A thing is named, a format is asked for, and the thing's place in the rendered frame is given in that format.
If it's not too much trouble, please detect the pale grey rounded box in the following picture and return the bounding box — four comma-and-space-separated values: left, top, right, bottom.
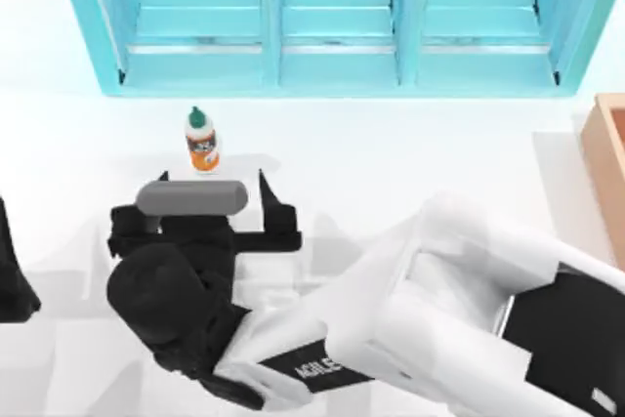
135, 180, 250, 219

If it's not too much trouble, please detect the white orange bottle green cap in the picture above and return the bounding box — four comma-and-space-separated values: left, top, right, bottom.
184, 104, 223, 177

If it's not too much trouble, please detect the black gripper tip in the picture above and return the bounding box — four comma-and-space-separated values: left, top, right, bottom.
0, 196, 43, 325

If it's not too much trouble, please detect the light blue rack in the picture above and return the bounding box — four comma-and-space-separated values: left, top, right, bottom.
54, 0, 625, 99

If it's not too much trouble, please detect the salmon-coloured box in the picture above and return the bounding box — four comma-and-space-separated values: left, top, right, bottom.
580, 92, 625, 272

